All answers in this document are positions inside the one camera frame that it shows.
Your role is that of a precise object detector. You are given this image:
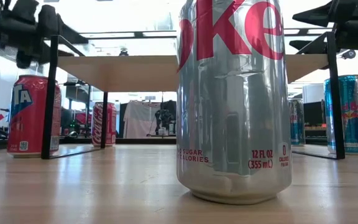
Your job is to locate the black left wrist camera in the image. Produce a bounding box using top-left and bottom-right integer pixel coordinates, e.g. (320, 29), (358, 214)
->
(9, 0), (40, 22)

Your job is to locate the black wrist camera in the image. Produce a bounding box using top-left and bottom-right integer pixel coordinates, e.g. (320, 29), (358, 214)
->
(9, 0), (40, 22)
(334, 0), (358, 20)

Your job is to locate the red Fanta strawberry can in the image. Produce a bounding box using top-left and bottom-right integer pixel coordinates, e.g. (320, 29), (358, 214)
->
(6, 74), (63, 159)

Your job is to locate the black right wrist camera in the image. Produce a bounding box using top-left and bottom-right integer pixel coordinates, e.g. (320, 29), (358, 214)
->
(334, 0), (358, 20)

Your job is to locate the black aluminium table frame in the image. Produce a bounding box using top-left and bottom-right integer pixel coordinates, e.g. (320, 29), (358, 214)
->
(0, 136), (358, 152)

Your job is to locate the wooden shelf with black frame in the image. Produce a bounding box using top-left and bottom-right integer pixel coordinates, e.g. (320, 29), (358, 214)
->
(41, 30), (346, 161)

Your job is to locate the silver Diet Coke can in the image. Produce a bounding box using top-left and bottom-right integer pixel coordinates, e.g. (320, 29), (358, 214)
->
(175, 0), (293, 205)

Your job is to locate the red Coca-Cola can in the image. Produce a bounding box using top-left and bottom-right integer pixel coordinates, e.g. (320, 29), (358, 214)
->
(91, 101), (117, 148)

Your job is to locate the black computer monitor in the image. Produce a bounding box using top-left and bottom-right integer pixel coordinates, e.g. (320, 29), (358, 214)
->
(303, 101), (325, 126)

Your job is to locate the black dome camera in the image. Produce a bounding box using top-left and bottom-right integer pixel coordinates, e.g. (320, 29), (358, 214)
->
(341, 49), (357, 60)

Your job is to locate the white cloth cover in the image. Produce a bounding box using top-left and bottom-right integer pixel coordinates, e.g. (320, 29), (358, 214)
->
(122, 101), (162, 139)

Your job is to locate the blue silver Red Bull can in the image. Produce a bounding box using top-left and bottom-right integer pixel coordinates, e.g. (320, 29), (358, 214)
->
(323, 74), (358, 156)
(289, 98), (306, 147)

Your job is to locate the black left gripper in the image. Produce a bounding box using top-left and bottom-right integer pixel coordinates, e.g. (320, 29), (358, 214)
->
(11, 4), (90, 70)

